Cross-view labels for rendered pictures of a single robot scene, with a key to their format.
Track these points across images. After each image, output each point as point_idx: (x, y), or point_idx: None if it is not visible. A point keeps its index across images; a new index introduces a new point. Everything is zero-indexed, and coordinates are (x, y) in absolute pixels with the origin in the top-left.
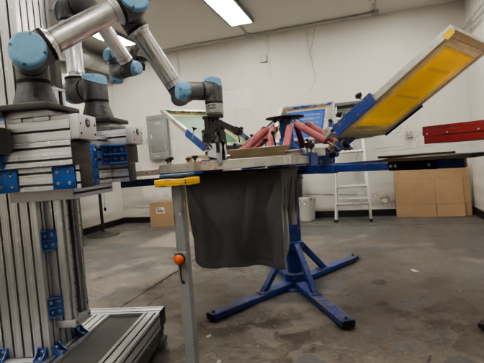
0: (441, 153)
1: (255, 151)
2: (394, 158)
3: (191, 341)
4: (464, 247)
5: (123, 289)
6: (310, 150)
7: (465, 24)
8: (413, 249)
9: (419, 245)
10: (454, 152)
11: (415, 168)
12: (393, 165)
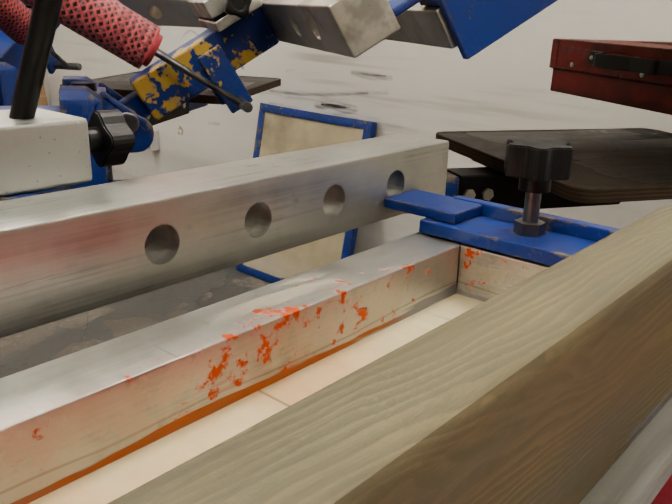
0: (267, 87)
1: (495, 471)
2: (625, 189)
3: None
4: (182, 299)
5: None
6: (537, 205)
7: None
8: (85, 343)
9: (79, 320)
10: (280, 82)
11: (555, 204)
12: (480, 190)
